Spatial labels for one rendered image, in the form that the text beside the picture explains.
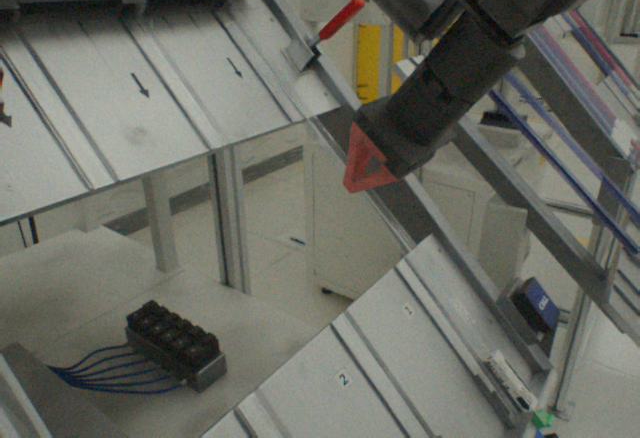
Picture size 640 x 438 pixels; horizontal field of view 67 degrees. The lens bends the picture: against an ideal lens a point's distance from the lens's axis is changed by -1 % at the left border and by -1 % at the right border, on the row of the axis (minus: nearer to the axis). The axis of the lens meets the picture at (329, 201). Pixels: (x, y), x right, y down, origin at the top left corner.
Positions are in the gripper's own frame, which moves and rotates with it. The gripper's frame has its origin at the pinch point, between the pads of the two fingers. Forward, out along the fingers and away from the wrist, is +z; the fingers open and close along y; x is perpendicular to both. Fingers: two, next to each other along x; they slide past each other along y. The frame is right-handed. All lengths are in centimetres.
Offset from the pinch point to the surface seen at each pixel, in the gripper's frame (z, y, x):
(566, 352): 45, -81, 59
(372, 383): 2.7, 12.3, 14.9
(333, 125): 3.3, -8.0, -8.2
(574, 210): 47, -155, 42
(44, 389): 38.8, 23.1, -6.0
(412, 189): 0.7, -8.0, 3.9
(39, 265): 66, 6, -32
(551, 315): -0.7, -10.1, 24.0
